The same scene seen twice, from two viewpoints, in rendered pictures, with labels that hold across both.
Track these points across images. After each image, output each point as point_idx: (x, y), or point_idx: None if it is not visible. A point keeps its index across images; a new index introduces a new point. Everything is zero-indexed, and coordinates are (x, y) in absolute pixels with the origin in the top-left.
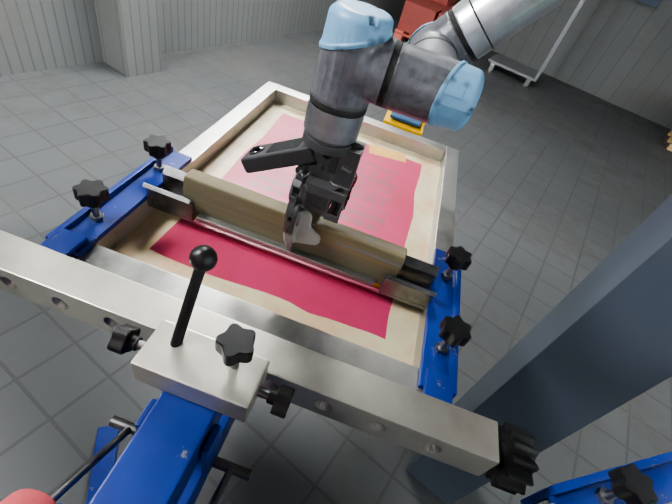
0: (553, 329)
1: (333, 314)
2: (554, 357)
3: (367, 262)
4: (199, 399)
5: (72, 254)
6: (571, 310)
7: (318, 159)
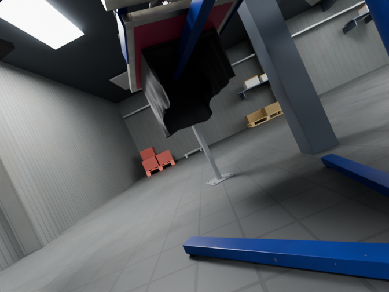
0: (258, 40)
1: None
2: (265, 37)
3: None
4: None
5: (127, 13)
6: (254, 33)
7: None
